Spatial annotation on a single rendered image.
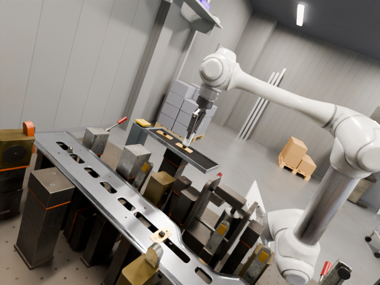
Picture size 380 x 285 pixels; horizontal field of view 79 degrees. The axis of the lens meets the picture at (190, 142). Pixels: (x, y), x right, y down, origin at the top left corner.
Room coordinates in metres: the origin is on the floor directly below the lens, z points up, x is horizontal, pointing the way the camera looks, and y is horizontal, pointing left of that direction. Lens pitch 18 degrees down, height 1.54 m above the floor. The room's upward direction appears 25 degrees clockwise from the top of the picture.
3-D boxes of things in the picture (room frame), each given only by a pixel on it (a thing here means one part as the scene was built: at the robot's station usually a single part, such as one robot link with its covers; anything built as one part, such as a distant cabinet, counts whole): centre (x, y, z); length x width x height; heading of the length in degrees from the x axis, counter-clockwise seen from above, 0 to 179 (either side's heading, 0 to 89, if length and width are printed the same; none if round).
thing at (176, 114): (4.92, 0.29, 0.54); 1.08 x 0.75 x 1.07; 162
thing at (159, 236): (0.62, -0.04, 1.01); 0.08 x 0.04 x 0.01; 154
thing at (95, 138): (1.03, 0.42, 0.88); 0.12 x 0.07 x 0.36; 155
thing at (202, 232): (0.76, -0.22, 0.94); 0.18 x 0.13 x 0.49; 65
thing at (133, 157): (0.92, 0.18, 0.90); 0.13 x 0.08 x 0.41; 155
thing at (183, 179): (0.85, -0.05, 0.90); 0.05 x 0.05 x 0.40; 65
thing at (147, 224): (0.65, 0.03, 0.84); 0.12 x 0.05 x 0.29; 155
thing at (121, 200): (0.70, 0.15, 0.84); 0.12 x 0.05 x 0.29; 155
